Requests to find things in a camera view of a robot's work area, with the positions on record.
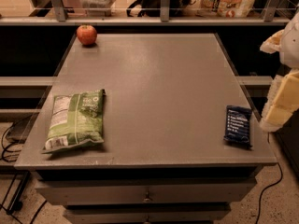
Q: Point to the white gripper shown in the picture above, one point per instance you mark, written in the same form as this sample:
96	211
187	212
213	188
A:
291	47

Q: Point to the green jalapeno chip bag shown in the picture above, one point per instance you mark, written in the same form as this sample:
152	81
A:
76	121

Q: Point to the colourful printed snack bag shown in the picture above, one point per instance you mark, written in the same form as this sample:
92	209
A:
225	8

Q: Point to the black bag on shelf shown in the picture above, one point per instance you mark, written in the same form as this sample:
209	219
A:
153	8

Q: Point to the red apple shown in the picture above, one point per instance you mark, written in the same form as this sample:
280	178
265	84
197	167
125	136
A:
86	34

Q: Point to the dark blue snack bar wrapper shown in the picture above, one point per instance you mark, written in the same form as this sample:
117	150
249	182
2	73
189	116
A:
237	125

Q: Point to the grey drawer cabinet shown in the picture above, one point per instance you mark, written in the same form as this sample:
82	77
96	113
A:
164	122

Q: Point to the upper drawer knob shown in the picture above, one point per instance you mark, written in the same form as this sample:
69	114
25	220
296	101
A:
147	198

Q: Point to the clear plastic container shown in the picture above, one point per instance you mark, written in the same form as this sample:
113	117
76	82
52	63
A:
97	8

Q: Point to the metal shelf rail frame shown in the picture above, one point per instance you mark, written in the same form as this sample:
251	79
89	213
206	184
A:
71	12

